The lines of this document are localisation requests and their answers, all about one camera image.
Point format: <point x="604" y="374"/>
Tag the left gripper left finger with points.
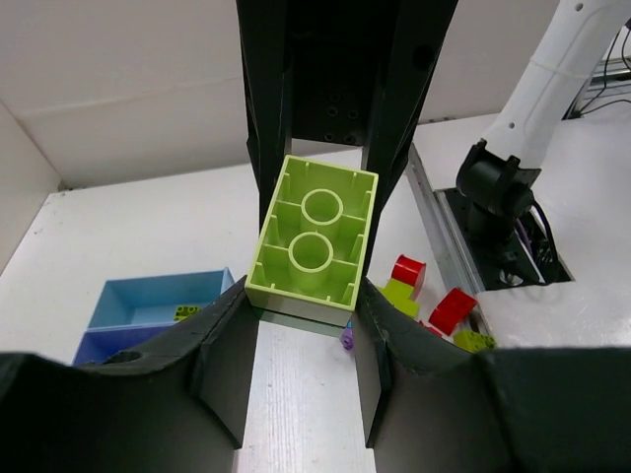
<point x="175" y="403"/>

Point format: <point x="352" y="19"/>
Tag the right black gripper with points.
<point x="358" y="67"/>

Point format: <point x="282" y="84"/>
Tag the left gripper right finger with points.
<point x="429" y="406"/>

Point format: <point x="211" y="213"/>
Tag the lime lego brick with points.
<point x="472" y="341"/>
<point x="182" y="312"/>

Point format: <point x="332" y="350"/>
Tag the lime red lego cluster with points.
<point x="404" y="285"/>

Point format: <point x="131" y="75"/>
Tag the purple paw lego piece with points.
<point x="346" y="338"/>

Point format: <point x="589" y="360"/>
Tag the lime green lego stack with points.
<point x="312" y="246"/>

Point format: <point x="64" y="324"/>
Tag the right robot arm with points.
<point x="500" y="168"/>

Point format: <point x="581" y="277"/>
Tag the purple blue bin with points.
<point x="99" y="344"/>

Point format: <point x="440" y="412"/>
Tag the right light blue bin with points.
<point x="154" y="300"/>

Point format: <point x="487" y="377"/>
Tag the red arch lego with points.
<point x="450" y="312"/>

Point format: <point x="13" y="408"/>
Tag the metal table rail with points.
<point x="453" y="258"/>

